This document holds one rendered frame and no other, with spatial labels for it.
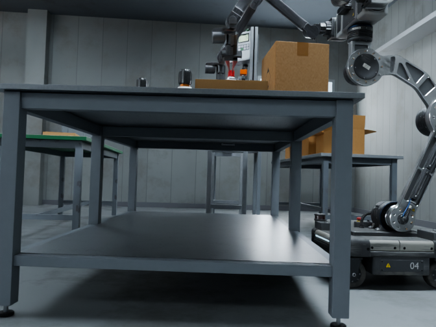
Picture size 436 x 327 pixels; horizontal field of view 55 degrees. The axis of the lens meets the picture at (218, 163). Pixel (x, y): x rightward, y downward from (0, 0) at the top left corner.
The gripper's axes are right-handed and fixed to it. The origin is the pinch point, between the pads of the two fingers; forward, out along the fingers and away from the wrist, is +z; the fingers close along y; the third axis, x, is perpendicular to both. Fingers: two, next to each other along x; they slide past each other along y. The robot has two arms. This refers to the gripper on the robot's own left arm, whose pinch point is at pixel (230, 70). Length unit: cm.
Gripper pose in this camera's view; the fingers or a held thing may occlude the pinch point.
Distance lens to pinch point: 217.6
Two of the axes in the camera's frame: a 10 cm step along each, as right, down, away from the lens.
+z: -0.2, 7.9, 6.1
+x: -0.2, 6.1, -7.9
